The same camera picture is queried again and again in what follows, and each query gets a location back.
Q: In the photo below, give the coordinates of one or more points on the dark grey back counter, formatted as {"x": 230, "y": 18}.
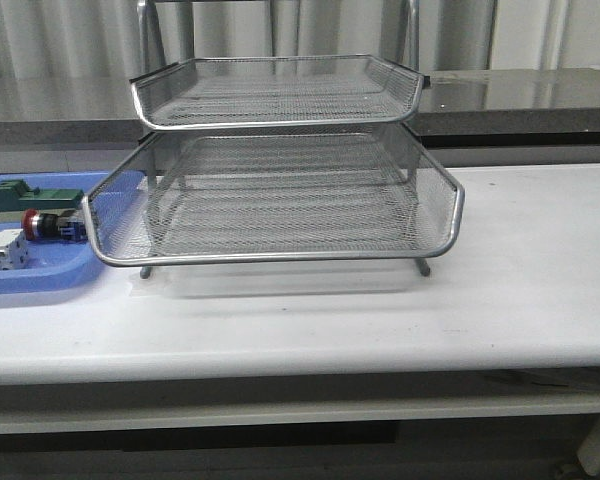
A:
{"x": 459, "y": 109}

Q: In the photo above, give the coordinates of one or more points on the green terminal block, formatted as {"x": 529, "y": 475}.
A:
{"x": 17, "y": 195}

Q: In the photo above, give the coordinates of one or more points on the white circuit breaker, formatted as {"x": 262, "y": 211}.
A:
{"x": 14, "y": 249}

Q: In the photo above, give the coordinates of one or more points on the silver metal rack frame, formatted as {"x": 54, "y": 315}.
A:
{"x": 151, "y": 41}

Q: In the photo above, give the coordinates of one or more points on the silver mesh tray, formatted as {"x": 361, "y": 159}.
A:
{"x": 358, "y": 192}
{"x": 263, "y": 92}

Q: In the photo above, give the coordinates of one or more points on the red emergency stop button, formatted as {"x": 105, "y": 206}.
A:
{"x": 68, "y": 226}

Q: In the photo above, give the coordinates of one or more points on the blue plastic tray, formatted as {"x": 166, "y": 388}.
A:
{"x": 54, "y": 266}

